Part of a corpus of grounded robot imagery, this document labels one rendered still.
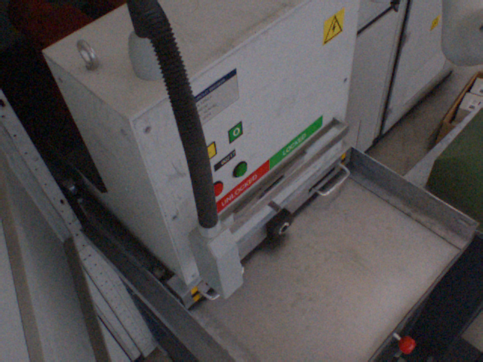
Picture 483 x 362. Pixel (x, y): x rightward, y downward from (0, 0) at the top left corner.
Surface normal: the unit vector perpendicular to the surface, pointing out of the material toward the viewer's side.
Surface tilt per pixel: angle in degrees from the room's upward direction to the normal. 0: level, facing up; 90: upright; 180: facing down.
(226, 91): 90
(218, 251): 61
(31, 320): 0
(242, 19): 0
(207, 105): 90
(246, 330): 0
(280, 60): 90
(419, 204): 90
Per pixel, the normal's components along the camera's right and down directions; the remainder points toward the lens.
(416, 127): -0.07, -0.61
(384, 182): -0.71, 0.59
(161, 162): 0.70, 0.53
